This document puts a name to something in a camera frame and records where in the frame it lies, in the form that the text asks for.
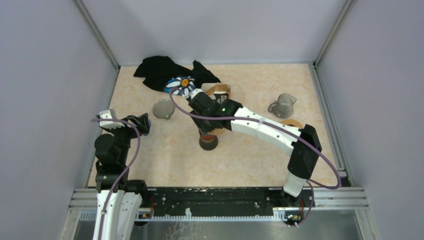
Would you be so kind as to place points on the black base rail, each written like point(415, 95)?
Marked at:
point(216, 201)

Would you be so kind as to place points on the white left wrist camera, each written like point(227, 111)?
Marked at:
point(108, 115)

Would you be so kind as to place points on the smoky glass pitcher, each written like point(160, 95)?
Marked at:
point(283, 107)

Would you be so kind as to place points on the orange coffee filter box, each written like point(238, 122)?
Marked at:
point(217, 91)

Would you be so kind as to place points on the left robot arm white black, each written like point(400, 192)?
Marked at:
point(118, 199)

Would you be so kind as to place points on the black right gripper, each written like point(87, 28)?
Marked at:
point(201, 126)

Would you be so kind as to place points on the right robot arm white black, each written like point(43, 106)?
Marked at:
point(302, 145)

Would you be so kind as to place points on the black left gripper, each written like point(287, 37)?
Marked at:
point(141, 122)

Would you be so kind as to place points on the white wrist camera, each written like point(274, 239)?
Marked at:
point(108, 115)
point(192, 94)

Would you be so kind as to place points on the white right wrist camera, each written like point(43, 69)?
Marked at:
point(192, 94)

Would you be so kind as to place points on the ribbed glass dripper cone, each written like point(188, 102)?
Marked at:
point(163, 109)

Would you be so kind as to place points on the black cloth with flower print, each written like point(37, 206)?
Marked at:
point(162, 74)

